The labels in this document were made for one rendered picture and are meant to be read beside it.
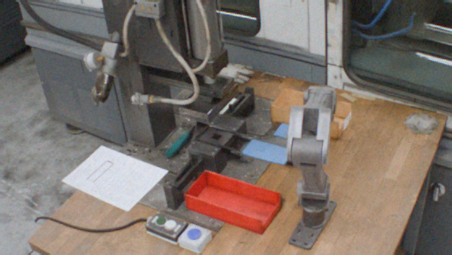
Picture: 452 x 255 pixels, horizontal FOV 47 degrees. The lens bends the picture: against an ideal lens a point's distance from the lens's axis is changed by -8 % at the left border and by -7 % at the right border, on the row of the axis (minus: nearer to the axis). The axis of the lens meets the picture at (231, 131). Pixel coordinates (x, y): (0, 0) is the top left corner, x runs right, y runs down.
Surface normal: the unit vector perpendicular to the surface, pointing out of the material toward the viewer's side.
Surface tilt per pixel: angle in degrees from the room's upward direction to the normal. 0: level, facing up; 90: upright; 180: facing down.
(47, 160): 0
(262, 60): 90
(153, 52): 90
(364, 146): 0
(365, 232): 0
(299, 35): 90
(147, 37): 90
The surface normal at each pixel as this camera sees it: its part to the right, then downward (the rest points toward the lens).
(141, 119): -0.49, 0.55
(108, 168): -0.09, -0.80
